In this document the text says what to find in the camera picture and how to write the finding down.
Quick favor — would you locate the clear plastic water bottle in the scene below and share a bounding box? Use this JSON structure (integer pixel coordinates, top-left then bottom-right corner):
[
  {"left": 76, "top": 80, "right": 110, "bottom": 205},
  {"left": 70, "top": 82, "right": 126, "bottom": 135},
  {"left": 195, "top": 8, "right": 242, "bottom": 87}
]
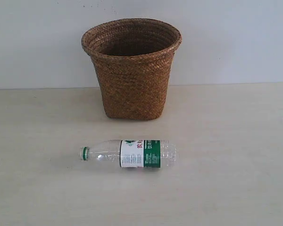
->
[{"left": 80, "top": 139, "right": 177, "bottom": 169}]

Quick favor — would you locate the brown woven basket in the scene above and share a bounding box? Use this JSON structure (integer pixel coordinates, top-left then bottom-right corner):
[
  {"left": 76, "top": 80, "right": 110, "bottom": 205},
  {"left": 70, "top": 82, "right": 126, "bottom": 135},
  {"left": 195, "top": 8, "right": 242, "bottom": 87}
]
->
[{"left": 81, "top": 18, "right": 182, "bottom": 121}]

